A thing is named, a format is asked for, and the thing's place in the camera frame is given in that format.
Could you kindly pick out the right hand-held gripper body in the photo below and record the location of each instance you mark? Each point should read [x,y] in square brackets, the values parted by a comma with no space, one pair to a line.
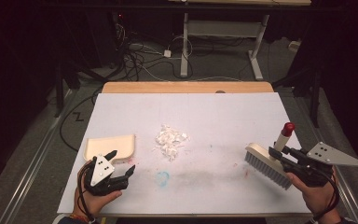
[329,154]

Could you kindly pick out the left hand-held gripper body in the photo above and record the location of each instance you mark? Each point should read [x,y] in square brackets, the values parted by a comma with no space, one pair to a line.
[102,169]

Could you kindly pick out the cream plastic dustpan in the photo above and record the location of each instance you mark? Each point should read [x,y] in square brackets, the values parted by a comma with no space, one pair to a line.
[110,146]

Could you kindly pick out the pile of white paper scraps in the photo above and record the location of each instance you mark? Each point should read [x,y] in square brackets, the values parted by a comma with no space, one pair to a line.
[169,141]

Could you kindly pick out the person's left hand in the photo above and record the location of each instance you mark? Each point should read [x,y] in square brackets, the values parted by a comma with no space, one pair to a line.
[94,202]

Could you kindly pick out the person's right hand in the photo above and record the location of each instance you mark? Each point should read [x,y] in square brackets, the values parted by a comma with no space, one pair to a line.
[315,196]

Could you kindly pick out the black metal stand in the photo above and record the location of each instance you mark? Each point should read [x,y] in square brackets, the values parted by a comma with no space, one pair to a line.
[59,93]
[315,96]

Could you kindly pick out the white board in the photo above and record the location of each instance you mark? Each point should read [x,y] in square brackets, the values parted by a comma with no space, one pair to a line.
[199,118]

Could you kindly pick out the wooden table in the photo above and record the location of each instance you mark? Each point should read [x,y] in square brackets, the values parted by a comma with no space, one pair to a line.
[183,87]

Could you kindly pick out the white power adapter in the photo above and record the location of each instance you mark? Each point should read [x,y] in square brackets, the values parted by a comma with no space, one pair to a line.
[167,53]

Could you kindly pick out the metal floor rail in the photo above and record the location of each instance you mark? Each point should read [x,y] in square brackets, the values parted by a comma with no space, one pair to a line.
[349,193]
[31,161]

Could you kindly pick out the white metal desk frame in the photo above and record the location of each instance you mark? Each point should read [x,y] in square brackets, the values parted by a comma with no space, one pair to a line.
[220,28]

